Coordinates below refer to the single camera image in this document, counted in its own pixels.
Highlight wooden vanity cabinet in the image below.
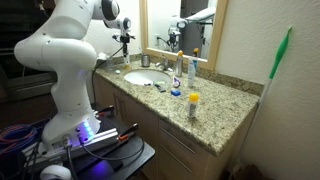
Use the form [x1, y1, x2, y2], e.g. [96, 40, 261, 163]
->
[95, 71, 258, 180]

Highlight chrome faucet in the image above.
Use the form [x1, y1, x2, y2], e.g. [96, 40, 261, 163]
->
[155, 54, 173, 72]

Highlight grey metal cup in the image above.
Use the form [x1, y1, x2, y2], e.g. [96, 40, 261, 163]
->
[141, 54, 150, 67]

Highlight clear plastic bottle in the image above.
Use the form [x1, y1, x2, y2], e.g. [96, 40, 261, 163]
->
[106, 54, 114, 71]

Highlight white CeraVe tube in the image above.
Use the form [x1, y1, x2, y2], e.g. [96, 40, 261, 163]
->
[188, 56, 198, 87]

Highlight blue floss box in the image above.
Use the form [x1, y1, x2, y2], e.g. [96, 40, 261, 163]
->
[170, 89, 181, 96]

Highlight black robot cart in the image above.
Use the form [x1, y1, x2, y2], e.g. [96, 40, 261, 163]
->
[22, 106, 155, 180]

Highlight white oval sink basin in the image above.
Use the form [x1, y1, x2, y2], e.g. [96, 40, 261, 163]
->
[124, 69, 171, 85]

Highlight coiled blue red cables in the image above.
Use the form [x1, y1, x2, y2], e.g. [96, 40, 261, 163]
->
[0, 118, 51, 158]

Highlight green handled mop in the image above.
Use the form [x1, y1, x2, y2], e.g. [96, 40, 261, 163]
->
[232, 26, 292, 170]

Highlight purple toothpaste tube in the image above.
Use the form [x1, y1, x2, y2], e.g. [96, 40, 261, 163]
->
[173, 76, 181, 88]

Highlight wood framed mirror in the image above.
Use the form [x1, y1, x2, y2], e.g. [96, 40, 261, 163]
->
[139, 0, 228, 70]

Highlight blue razor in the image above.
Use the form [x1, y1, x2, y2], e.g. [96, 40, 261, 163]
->
[154, 84, 166, 93]

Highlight spray bottle yellow cap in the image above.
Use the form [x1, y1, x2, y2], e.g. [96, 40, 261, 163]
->
[175, 50, 183, 77]

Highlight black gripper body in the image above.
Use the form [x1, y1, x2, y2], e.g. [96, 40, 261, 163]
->
[112, 33, 135, 44]

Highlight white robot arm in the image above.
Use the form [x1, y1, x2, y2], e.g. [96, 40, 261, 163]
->
[14, 0, 120, 157]

